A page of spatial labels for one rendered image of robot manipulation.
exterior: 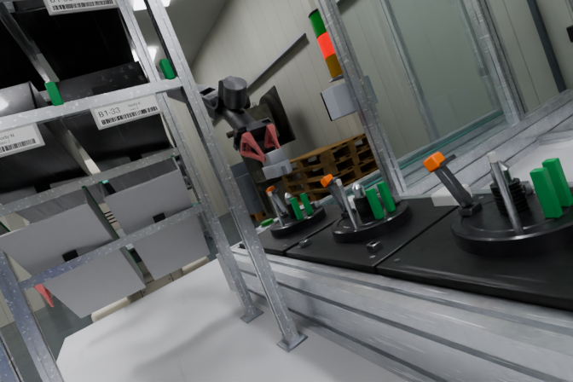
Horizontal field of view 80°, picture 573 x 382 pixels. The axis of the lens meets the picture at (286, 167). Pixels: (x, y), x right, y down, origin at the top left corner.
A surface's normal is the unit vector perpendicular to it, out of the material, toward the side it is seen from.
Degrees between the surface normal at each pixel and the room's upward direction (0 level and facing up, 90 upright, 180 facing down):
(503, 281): 0
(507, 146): 90
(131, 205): 135
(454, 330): 90
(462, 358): 90
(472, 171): 90
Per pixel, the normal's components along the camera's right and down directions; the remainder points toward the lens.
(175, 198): 0.49, 0.60
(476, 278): -0.37, -0.93
